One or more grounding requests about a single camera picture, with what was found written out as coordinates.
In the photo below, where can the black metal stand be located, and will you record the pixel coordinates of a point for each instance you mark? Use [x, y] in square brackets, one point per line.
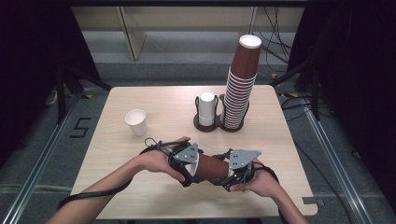
[314, 87]
[60, 93]

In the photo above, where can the brown paper cup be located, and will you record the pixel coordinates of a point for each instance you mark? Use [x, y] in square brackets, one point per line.
[213, 166]

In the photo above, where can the white upright board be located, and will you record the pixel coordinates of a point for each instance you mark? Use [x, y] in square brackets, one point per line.
[134, 31]

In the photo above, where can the stack of brown cups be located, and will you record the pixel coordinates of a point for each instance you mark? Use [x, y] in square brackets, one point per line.
[244, 65]

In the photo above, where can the person's left hand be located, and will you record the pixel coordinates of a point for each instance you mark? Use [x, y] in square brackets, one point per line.
[155, 161]

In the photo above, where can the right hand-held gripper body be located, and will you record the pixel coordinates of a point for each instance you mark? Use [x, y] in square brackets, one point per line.
[243, 158]

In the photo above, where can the dark curtain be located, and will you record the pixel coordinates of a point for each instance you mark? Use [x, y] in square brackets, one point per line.
[358, 77]
[28, 62]

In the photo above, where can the stack of white cups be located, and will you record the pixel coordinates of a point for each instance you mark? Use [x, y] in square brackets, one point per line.
[207, 105]

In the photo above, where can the person's right hand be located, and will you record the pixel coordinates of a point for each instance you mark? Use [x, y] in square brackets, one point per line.
[264, 183]

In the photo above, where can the metal floor rail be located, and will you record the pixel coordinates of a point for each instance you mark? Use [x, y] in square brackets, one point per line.
[339, 168]
[40, 168]

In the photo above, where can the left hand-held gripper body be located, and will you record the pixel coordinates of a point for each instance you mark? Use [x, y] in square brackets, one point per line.
[185, 155]

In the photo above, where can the white paper cup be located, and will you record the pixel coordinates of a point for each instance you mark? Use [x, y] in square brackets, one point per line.
[137, 121]

